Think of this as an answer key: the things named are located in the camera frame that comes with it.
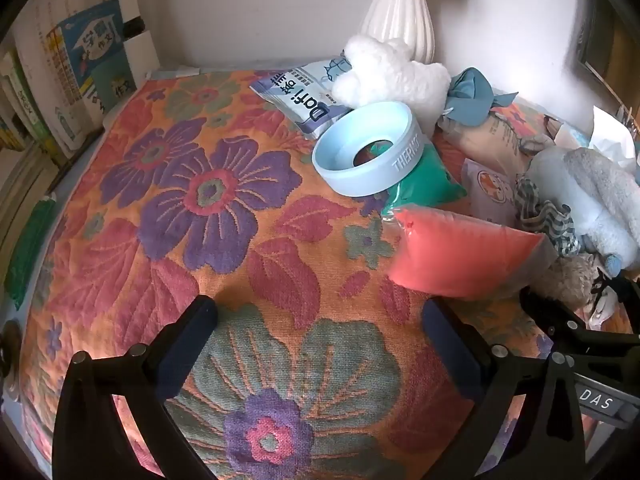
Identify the pale cartoon print packet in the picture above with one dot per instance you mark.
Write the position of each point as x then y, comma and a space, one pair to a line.
490, 190

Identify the green mesh object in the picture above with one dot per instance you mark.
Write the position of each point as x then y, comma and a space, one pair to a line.
30, 250

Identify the white container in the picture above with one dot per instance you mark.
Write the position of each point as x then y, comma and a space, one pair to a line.
140, 45

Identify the white tissue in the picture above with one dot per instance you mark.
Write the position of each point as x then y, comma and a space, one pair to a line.
612, 135

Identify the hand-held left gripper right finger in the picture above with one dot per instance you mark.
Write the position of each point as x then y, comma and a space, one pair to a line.
447, 342

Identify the green plastic bag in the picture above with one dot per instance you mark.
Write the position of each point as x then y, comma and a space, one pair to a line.
425, 180

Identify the row of books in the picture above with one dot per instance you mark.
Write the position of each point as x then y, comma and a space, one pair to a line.
20, 110

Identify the tan printed packet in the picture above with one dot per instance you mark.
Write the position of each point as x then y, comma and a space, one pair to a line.
495, 140

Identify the white ribbed vase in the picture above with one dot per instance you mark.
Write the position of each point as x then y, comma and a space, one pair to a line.
400, 15

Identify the beige fuzzy plush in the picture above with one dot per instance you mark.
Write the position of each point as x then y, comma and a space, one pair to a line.
567, 277

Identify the blue and white snack packet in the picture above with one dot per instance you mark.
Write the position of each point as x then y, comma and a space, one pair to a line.
300, 95

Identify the white plush toy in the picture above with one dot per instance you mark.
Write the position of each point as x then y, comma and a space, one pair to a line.
390, 77

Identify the coral filled plastic bag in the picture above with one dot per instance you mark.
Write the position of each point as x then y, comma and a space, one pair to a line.
460, 255

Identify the blue knotted cloth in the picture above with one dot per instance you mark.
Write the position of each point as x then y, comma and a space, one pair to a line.
470, 95

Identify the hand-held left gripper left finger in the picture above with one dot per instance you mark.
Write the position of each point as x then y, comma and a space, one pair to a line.
192, 340

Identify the floral woven blanket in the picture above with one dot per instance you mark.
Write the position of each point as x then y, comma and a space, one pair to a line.
210, 240

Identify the striped fabric scrunchie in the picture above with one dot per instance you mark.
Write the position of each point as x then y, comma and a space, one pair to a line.
550, 220

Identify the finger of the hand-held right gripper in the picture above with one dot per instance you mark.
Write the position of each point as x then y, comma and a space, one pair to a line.
547, 312
620, 291

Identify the grey blue plush toy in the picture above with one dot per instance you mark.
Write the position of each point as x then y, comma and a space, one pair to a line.
600, 195

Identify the black television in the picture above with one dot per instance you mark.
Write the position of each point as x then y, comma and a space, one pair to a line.
595, 35

